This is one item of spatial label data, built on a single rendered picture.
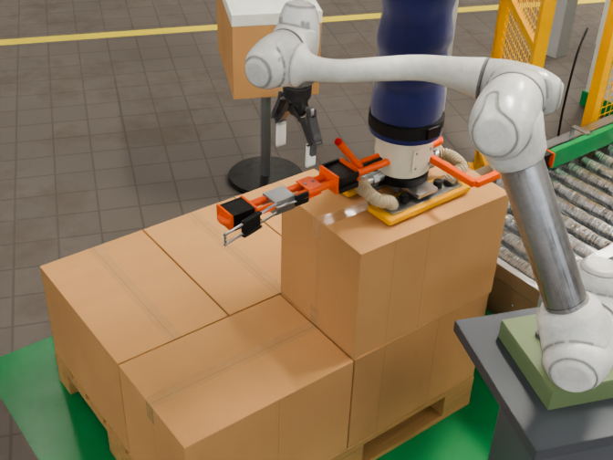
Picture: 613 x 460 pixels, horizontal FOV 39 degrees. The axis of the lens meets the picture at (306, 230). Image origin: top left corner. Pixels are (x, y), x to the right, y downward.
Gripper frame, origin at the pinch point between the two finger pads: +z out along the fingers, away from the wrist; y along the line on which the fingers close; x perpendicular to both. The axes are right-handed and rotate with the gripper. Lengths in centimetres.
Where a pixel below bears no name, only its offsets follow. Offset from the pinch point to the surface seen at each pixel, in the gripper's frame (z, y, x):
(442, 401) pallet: 112, -19, -56
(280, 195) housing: 11.8, -0.8, 5.2
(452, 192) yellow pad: 24, -13, -51
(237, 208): 11.1, -0.6, 19.1
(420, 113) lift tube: -5.1, -8.8, -37.3
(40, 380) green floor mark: 122, 84, 56
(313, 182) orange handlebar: 11.9, 0.1, -6.7
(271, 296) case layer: 67, 21, -7
